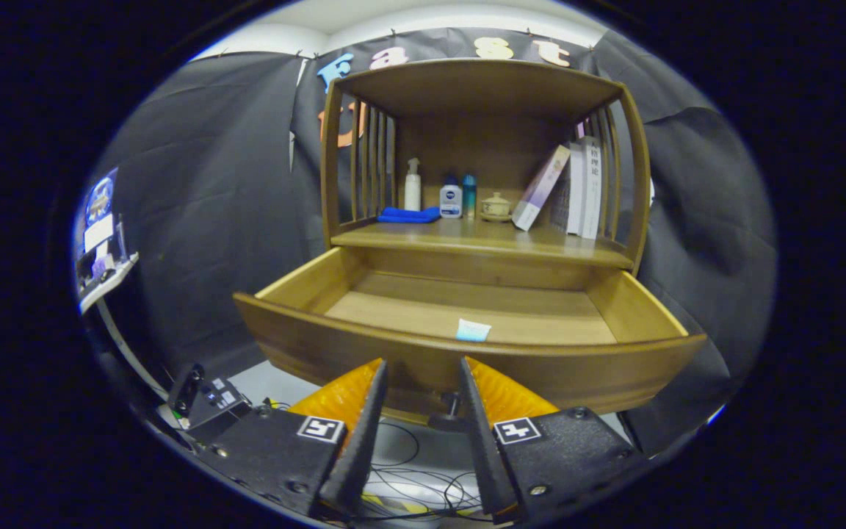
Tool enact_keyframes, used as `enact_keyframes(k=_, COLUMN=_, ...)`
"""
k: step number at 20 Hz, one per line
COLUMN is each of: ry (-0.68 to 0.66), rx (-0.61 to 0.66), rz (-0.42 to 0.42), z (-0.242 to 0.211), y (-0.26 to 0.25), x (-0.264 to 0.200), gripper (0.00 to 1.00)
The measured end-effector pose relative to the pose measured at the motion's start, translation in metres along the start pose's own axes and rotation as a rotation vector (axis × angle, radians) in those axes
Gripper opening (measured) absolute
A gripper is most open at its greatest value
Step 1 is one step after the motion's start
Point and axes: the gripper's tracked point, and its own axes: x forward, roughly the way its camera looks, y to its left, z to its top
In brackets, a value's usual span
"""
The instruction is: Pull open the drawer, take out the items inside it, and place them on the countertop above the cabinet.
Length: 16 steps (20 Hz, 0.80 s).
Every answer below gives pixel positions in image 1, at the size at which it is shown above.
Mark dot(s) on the purple cover book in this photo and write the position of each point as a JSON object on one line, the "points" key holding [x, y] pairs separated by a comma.
{"points": [[540, 187]]}

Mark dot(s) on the white bottle with blue cap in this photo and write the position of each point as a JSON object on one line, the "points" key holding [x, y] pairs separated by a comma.
{"points": [[451, 201]]}

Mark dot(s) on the teal bottle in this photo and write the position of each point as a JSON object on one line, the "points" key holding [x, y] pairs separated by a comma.
{"points": [[469, 195]]}

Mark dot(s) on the white pump bottle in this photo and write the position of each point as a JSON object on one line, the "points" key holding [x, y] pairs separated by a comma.
{"points": [[413, 192]]}

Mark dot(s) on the black device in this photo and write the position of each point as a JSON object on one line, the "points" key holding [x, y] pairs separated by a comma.
{"points": [[206, 400]]}

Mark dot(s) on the patterned cover book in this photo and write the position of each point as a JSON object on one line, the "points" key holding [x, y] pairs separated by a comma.
{"points": [[573, 191]]}

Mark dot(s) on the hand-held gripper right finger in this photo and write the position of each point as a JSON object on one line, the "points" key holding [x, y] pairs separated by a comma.
{"points": [[482, 441]]}

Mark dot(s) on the wooden drawer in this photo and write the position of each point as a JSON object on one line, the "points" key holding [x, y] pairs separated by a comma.
{"points": [[540, 367]]}

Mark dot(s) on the beige lidded tea cup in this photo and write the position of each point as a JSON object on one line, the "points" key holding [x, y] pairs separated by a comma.
{"points": [[496, 203]]}

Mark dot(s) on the black backdrop cloth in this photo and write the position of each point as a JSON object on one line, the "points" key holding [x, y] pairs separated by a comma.
{"points": [[203, 220]]}

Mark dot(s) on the blue tube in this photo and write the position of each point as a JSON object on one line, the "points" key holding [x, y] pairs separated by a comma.
{"points": [[473, 330]]}

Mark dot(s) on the wooden cabinet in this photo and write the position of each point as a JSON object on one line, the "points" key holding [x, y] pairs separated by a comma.
{"points": [[482, 139]]}

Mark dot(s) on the blue folded cloth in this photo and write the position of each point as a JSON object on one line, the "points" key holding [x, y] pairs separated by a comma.
{"points": [[408, 214]]}

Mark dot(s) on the wooden countertop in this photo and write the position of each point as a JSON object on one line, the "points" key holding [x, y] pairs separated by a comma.
{"points": [[482, 235]]}

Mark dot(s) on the beige saucer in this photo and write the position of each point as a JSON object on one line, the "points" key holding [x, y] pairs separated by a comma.
{"points": [[496, 218]]}

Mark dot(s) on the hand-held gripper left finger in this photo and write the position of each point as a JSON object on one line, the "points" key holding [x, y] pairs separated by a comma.
{"points": [[360, 441]]}

